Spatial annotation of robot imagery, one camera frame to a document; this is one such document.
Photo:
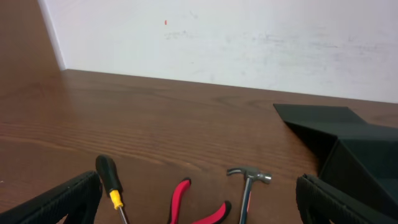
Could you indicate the steel claw hammer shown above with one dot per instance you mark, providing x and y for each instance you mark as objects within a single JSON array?
[{"x": 250, "y": 174}]

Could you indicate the black yellow handled screwdriver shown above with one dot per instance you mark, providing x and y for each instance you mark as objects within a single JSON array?
[{"x": 106, "y": 169}]

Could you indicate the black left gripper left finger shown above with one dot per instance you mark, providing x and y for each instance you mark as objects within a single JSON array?
[{"x": 75, "y": 201}]

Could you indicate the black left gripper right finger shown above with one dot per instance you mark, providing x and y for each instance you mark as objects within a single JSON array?
[{"x": 320, "y": 203}]

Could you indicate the black flip-lid box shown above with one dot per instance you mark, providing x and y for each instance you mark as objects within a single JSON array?
[{"x": 355, "y": 157}]

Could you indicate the red handled pliers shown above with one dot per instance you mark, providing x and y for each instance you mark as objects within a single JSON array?
[{"x": 215, "y": 218}]

